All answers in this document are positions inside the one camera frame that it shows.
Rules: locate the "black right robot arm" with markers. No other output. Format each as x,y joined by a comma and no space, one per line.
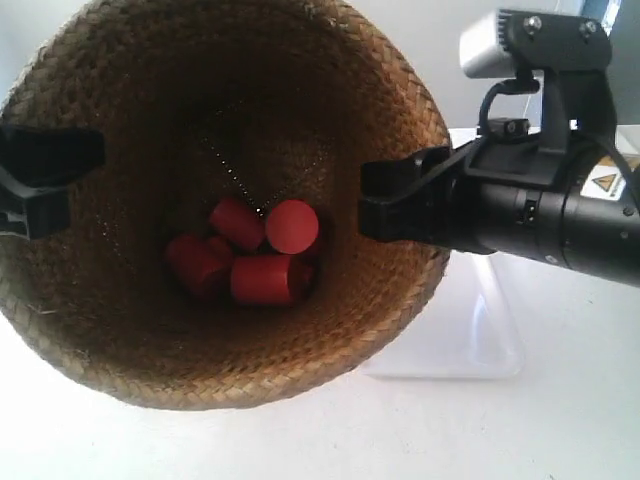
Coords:
578,209

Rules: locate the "red cylinder left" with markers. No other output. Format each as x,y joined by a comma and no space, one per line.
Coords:
201,266

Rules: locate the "red cylinder upper back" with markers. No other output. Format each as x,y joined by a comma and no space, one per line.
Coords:
238,223

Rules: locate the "red cylinder upright round face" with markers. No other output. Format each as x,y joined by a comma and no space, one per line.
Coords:
293,228

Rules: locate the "brown woven wicker basket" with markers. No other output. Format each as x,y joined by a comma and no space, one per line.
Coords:
263,100

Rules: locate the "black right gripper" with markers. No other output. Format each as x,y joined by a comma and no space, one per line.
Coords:
496,193

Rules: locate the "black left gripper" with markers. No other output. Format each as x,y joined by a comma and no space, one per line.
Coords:
37,167

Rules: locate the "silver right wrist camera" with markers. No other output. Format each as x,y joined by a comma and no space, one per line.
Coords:
507,41

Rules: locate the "white rectangular plastic tray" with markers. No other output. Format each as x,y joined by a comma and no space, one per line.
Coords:
465,332

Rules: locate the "red cylinder front centre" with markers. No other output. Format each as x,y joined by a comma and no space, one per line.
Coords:
272,280

